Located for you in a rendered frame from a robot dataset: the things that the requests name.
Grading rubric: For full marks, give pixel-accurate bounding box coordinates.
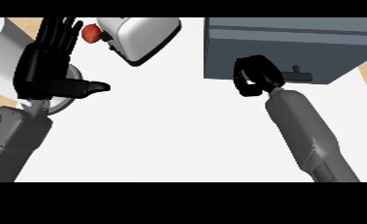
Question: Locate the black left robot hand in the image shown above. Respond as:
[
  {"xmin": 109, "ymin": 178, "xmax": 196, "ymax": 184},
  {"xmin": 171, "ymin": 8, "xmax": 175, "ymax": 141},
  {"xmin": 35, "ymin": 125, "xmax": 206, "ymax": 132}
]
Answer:
[{"xmin": 13, "ymin": 16, "xmax": 113, "ymax": 101}]

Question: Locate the dark grey drawer handle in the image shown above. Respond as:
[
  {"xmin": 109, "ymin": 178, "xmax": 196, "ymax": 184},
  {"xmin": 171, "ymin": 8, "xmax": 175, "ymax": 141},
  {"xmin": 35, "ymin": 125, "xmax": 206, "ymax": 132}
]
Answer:
[{"xmin": 280, "ymin": 64, "xmax": 314, "ymax": 81}]

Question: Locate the white toaster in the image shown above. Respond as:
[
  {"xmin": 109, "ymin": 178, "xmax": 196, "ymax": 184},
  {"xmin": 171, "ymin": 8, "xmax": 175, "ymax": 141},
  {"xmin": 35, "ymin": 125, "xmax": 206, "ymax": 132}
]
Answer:
[{"xmin": 97, "ymin": 16, "xmax": 184, "ymax": 68}]

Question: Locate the grey round cup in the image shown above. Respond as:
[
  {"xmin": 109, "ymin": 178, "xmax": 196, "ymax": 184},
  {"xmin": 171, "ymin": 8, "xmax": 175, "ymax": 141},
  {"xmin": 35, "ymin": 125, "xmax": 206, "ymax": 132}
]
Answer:
[{"xmin": 48, "ymin": 63, "xmax": 85, "ymax": 116}]

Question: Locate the dark grey drawer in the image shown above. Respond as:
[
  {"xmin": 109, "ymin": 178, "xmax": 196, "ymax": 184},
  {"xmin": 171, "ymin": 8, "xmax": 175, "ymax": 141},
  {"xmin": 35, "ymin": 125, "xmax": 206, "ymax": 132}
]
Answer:
[{"xmin": 203, "ymin": 16, "xmax": 367, "ymax": 85}]

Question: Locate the red apple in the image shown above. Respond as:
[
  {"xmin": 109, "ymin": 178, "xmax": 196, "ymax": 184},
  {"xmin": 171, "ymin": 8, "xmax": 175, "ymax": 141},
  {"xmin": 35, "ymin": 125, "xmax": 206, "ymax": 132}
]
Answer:
[{"xmin": 81, "ymin": 23, "xmax": 104, "ymax": 45}]

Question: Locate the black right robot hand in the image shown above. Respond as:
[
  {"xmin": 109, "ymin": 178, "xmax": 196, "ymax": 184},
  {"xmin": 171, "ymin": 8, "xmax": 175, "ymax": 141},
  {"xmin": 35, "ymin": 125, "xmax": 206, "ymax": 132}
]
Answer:
[{"xmin": 233, "ymin": 54, "xmax": 288, "ymax": 98}]

